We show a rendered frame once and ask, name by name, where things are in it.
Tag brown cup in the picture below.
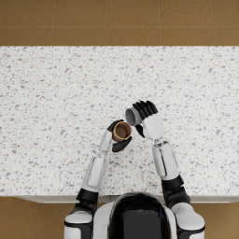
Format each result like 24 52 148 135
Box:
111 120 133 143

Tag grey cup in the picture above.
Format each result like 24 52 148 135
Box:
124 106 144 127

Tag robot body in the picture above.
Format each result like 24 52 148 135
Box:
92 191 178 239

